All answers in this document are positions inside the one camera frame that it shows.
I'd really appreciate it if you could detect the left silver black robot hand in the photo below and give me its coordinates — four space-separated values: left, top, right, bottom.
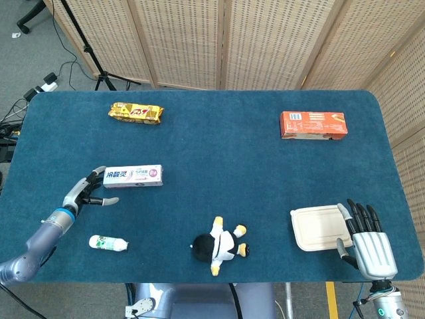
62 165 120 213

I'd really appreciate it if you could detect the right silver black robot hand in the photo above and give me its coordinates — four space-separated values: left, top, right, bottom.
335 198 398 280

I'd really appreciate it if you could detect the white toothpaste box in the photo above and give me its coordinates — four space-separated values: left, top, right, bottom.
102 164 164 189

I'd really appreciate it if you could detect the orange cardboard box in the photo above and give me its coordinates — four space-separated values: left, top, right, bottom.
279 111 349 140

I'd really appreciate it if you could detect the small white bottle green label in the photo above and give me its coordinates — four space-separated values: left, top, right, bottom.
88 234 129 253

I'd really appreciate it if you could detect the beige takeaway food container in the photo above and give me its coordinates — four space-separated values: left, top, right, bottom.
290 205 355 253

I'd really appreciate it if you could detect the metal table leg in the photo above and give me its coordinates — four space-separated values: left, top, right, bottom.
284 282 295 319

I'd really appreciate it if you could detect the yellow biscuit packet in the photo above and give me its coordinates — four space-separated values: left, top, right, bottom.
108 102 165 126

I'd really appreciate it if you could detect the white power strip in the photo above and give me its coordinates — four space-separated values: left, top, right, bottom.
35 72 59 93

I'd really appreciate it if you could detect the black tripod stand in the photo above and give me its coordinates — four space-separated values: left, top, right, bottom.
59 0 141 91

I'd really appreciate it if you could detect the blue felt table cover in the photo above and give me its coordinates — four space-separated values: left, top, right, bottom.
0 90 423 284

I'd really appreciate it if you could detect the penguin plush toy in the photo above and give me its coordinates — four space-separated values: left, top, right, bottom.
190 216 250 276

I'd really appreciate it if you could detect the grey robot torso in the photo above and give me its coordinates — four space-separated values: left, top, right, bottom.
124 282 276 319

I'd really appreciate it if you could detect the black office chair base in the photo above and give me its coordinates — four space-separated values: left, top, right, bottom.
16 0 46 34

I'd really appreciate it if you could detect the wicker folding screen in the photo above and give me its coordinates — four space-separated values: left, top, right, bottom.
42 0 425 319

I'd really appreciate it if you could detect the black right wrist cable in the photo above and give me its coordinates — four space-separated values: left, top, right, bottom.
352 297 375 319

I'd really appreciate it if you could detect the black equipment pile with cables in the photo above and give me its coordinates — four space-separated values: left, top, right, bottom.
0 98 33 163

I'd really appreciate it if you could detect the thin black floor cable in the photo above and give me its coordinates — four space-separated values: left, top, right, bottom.
51 0 97 84

